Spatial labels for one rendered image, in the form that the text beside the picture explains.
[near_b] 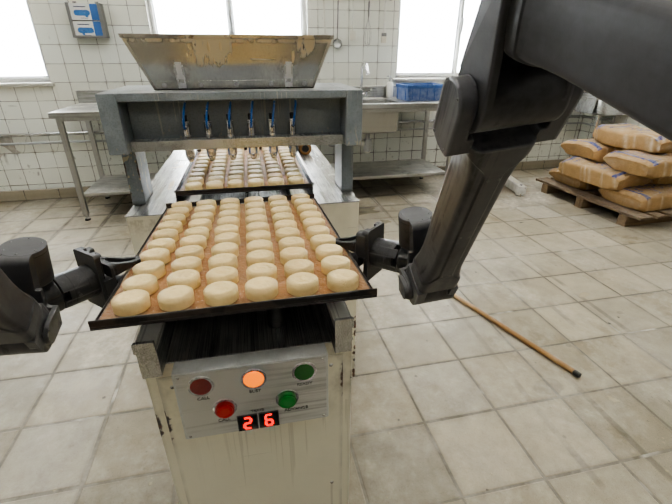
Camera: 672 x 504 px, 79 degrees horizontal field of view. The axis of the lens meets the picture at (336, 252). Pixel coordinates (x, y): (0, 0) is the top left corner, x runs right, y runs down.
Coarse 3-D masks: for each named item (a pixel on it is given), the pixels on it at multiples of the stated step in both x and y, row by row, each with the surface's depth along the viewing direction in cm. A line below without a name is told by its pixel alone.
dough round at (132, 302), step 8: (120, 296) 58; (128, 296) 58; (136, 296) 58; (144, 296) 58; (112, 304) 57; (120, 304) 56; (128, 304) 56; (136, 304) 57; (144, 304) 58; (120, 312) 56; (128, 312) 56; (136, 312) 57
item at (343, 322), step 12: (288, 192) 131; (300, 192) 121; (324, 312) 73; (336, 312) 65; (348, 312) 65; (336, 324) 62; (348, 324) 62; (336, 336) 64; (348, 336) 64; (336, 348) 65; (348, 348) 65
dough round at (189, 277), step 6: (180, 270) 66; (186, 270) 66; (192, 270) 66; (168, 276) 64; (174, 276) 64; (180, 276) 64; (186, 276) 64; (192, 276) 64; (198, 276) 64; (168, 282) 63; (174, 282) 63; (180, 282) 62; (186, 282) 63; (192, 282) 63; (198, 282) 64
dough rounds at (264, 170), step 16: (208, 160) 151; (224, 160) 148; (240, 160) 148; (256, 160) 148; (272, 160) 149; (288, 160) 148; (192, 176) 130; (208, 176) 136; (224, 176) 133; (240, 176) 129; (256, 176) 129; (272, 176) 129; (288, 176) 131; (304, 176) 136
